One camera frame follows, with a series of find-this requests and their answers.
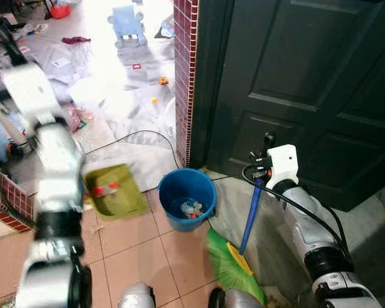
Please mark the olive green dustpan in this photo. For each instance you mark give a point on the olive green dustpan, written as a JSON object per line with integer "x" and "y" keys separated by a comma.
{"x": 119, "y": 199}

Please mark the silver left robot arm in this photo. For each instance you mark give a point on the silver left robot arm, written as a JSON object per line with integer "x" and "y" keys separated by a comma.
{"x": 54, "y": 173}

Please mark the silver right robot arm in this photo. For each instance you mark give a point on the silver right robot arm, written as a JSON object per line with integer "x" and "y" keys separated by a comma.
{"x": 314, "y": 237}

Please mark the white paper card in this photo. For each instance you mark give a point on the white paper card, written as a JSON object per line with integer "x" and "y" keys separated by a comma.
{"x": 60, "y": 62}

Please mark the red plastic basin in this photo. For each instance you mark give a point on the red plastic basin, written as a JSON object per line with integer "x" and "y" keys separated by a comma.
{"x": 60, "y": 11}

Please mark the maroon cloth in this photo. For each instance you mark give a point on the maroon cloth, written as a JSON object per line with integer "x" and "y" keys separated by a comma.
{"x": 75, "y": 40}

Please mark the crumpled trash pile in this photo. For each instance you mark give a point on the crumpled trash pile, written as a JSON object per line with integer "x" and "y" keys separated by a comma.
{"x": 191, "y": 208}

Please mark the dark green panel door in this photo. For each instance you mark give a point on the dark green panel door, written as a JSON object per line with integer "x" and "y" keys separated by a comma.
{"x": 308, "y": 83}

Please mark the pink plastic bag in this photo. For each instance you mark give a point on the pink plastic bag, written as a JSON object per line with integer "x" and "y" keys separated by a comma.
{"x": 74, "y": 119}

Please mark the blue plastic bucket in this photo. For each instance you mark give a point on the blue plastic bucket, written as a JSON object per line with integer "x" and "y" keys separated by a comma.
{"x": 173, "y": 215}

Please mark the red tiled pillar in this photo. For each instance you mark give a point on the red tiled pillar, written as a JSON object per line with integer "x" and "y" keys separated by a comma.
{"x": 185, "y": 83}

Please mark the light blue toy car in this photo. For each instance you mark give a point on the light blue toy car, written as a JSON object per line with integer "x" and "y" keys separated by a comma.
{"x": 128, "y": 25}

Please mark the small yellow toy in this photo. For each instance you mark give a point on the small yellow toy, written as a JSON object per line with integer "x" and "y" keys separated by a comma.
{"x": 154, "y": 101}

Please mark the small red card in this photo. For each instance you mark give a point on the small red card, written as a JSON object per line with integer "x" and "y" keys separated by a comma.
{"x": 136, "y": 66}

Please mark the small orange toy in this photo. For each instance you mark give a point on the small orange toy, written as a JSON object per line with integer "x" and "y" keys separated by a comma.
{"x": 163, "y": 81}

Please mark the silver right robot leg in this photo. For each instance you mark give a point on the silver right robot leg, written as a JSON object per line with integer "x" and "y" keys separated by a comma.
{"x": 237, "y": 299}

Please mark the silver robot leg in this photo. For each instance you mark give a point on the silver robot leg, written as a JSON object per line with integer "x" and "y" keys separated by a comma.
{"x": 237, "y": 299}
{"x": 136, "y": 297}

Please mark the red capped trash bottle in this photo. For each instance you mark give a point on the red capped trash bottle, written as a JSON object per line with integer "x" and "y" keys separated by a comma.
{"x": 104, "y": 190}

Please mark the silver left robot leg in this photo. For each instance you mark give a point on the silver left robot leg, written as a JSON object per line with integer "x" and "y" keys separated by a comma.
{"x": 136, "y": 297}

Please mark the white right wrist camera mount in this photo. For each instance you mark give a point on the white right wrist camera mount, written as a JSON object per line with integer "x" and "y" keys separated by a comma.
{"x": 283, "y": 163}

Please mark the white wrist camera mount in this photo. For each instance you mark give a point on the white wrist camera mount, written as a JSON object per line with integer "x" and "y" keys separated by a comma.
{"x": 283, "y": 163}
{"x": 29, "y": 93}

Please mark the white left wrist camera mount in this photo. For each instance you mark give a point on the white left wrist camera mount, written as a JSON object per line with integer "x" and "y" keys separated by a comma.
{"x": 29, "y": 93}

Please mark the low red tiled wall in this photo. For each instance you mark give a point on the low red tiled wall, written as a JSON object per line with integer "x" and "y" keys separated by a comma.
{"x": 6, "y": 199}

